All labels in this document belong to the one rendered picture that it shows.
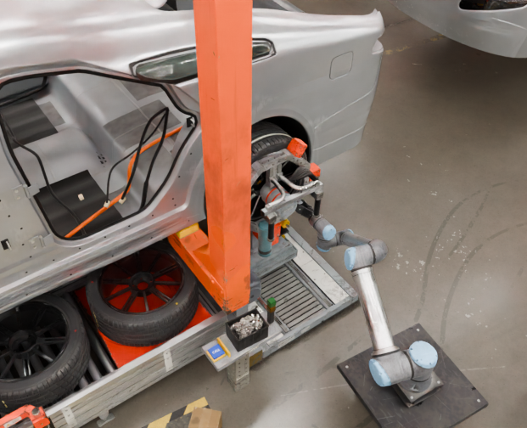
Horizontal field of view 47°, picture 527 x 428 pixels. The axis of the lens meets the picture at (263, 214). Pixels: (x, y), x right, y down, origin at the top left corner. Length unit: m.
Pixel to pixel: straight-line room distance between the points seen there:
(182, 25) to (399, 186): 2.62
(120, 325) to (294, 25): 1.90
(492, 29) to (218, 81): 3.31
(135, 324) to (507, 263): 2.71
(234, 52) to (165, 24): 0.79
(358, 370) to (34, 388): 1.75
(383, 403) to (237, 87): 1.95
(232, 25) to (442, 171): 3.36
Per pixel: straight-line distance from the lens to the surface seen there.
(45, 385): 3.45
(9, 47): 2.87
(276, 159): 3.48
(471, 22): 5.34
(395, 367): 3.28
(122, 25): 3.02
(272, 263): 4.18
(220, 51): 2.31
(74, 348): 3.51
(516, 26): 5.33
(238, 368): 3.61
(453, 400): 3.64
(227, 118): 2.50
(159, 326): 3.57
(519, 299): 4.59
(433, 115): 5.94
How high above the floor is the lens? 3.38
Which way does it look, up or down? 46 degrees down
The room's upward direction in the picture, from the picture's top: 2 degrees clockwise
